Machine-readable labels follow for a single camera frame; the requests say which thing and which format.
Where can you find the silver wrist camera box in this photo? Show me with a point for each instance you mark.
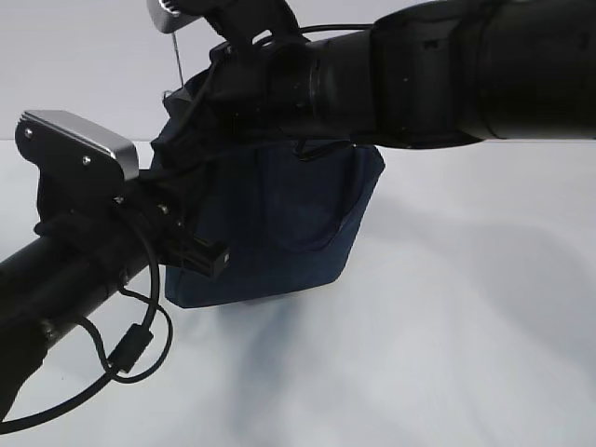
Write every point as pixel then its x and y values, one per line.
pixel 82 165
pixel 238 22

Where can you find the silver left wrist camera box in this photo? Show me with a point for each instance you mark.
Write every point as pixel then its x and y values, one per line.
pixel 82 165

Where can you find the dark navy insulated lunch bag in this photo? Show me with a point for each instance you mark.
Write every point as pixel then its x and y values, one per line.
pixel 288 210

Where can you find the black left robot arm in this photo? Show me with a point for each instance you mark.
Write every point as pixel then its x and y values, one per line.
pixel 90 242

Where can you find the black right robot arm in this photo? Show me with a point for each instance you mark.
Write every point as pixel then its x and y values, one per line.
pixel 438 74

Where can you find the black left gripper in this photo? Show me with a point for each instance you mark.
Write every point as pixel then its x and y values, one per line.
pixel 152 222

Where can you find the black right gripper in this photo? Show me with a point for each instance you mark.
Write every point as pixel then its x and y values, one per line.
pixel 272 99

